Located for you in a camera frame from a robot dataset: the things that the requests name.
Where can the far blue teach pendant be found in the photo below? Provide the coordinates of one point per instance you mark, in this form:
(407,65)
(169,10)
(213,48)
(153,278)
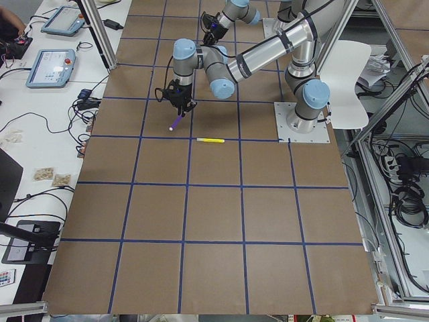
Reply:
(66,21)

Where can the remote control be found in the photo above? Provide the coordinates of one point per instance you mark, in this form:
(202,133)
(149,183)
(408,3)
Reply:
(7,277)

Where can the aluminium frame post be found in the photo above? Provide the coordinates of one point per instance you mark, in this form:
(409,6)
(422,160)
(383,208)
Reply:
(97,30)

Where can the black camera stand base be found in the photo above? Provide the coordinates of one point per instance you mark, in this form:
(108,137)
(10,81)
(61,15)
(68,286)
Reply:
(31,242)

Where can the small blue black box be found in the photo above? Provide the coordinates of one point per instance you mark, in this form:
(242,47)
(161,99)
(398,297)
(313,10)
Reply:
(84,94)

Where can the yellow marker pen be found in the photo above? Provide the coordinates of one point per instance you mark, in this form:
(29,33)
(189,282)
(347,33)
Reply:
(211,140)

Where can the white plastic chair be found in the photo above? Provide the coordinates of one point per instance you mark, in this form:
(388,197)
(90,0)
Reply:
(340,72)

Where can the purple marker pen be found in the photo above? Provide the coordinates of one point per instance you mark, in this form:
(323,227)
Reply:
(174,125)

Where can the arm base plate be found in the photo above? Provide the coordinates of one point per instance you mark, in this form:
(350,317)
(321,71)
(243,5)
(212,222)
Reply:
(292,129)
(271,25)

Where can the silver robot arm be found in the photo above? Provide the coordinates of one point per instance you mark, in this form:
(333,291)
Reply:
(310,21)
(246,12)

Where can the near blue teach pendant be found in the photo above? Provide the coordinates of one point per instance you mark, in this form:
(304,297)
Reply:
(52,69)

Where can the blue teach pendant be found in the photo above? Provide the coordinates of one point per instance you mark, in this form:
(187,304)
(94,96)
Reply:
(52,69)
(66,21)

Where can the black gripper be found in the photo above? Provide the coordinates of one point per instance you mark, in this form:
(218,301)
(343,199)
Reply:
(217,29)
(181,97)

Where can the black power adapter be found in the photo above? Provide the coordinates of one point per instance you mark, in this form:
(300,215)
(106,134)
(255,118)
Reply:
(112,24)

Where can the snack packet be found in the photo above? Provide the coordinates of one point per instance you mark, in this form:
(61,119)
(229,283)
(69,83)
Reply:
(41,174)
(61,180)

